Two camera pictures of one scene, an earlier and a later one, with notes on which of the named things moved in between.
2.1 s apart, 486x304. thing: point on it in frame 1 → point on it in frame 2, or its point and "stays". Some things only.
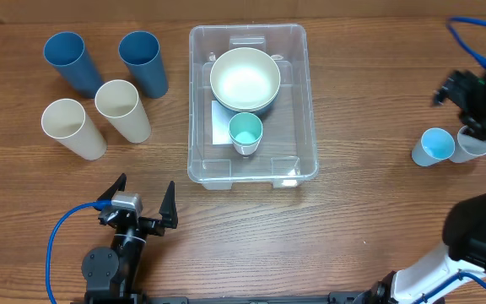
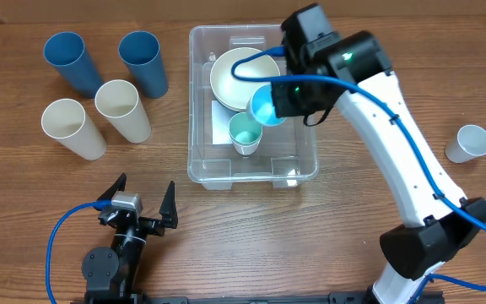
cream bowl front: x=245 y=78 stays
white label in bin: x=220 y=118 stays
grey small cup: x=467 y=148 stays
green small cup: x=245 y=130 stays
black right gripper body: x=485 y=101 → x=303 y=96
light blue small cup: x=436 y=144 → x=261 y=107
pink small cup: x=245 y=149 stays
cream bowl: x=247 y=109 → x=236 y=95
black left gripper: x=168 y=211 stays
